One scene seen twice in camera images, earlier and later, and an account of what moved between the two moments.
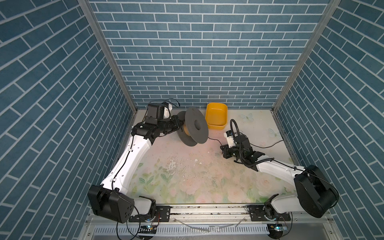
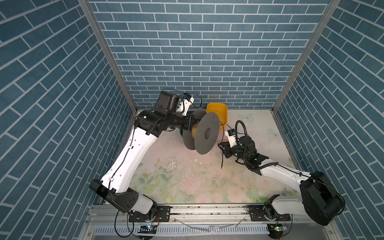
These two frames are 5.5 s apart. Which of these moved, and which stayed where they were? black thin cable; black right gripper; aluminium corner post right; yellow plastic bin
Moved: black thin cable
Stayed: aluminium corner post right; yellow plastic bin; black right gripper
